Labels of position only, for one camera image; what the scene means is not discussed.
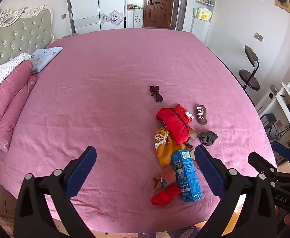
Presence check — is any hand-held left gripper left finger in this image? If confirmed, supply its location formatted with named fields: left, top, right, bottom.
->
left=13, top=146, right=97, bottom=238

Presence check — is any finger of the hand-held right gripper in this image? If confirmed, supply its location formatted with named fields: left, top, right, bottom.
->
left=272, top=141, right=290, bottom=160
left=248, top=151, right=278, bottom=179

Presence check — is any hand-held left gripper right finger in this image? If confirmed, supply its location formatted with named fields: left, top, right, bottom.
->
left=194, top=144, right=281, bottom=238

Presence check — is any blue carton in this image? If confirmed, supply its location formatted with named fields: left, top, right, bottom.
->
left=172, top=149, right=202, bottom=202

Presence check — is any grey sock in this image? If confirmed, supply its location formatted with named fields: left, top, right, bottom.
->
left=198, top=131, right=218, bottom=146

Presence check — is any red sock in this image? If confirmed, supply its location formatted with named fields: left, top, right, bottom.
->
left=150, top=185, right=181, bottom=206

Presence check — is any red zipper pouch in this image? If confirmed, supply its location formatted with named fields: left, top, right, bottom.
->
left=156, top=104, right=193, bottom=145

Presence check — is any person's right hand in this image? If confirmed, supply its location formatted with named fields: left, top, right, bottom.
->
left=275, top=204, right=290, bottom=231

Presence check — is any black computer case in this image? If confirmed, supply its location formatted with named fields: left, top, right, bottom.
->
left=260, top=113, right=277, bottom=129

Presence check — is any white computer desk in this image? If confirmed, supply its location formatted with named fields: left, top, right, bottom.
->
left=255, top=64, right=290, bottom=154

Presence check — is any brown white-print sock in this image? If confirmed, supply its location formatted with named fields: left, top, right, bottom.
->
left=196, top=104, right=208, bottom=125

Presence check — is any pink pillow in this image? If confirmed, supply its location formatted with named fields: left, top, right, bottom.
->
left=0, top=60, right=34, bottom=134
left=0, top=76, right=37, bottom=153

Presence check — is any black swivel chair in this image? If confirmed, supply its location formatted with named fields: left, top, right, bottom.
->
left=238, top=45, right=260, bottom=91

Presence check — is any dark maroon sock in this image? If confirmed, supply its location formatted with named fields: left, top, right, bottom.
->
left=149, top=85, right=164, bottom=103

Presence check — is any blue printed pillowcase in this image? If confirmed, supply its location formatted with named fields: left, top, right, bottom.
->
left=30, top=46, right=63, bottom=73

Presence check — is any white textured blanket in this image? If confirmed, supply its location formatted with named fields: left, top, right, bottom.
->
left=0, top=53, right=33, bottom=101

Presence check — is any green tufted headboard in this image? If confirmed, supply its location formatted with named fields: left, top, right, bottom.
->
left=0, top=5, right=55, bottom=77

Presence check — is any white open shelf cabinet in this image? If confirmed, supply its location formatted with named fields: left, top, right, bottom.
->
left=126, top=0, right=144, bottom=29

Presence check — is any white flower-print wardrobe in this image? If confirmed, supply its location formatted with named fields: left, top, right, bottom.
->
left=69, top=0, right=127, bottom=34

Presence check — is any brown wooden door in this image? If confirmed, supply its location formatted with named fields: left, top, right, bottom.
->
left=144, top=0, right=176, bottom=28

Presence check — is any bundle of black cables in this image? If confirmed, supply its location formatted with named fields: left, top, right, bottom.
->
left=267, top=123, right=290, bottom=147

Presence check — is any yellow drawstring bag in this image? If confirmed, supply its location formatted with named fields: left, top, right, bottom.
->
left=155, top=127, right=182, bottom=168

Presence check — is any white wall shelf unit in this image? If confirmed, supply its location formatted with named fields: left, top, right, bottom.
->
left=191, top=0, right=218, bottom=44

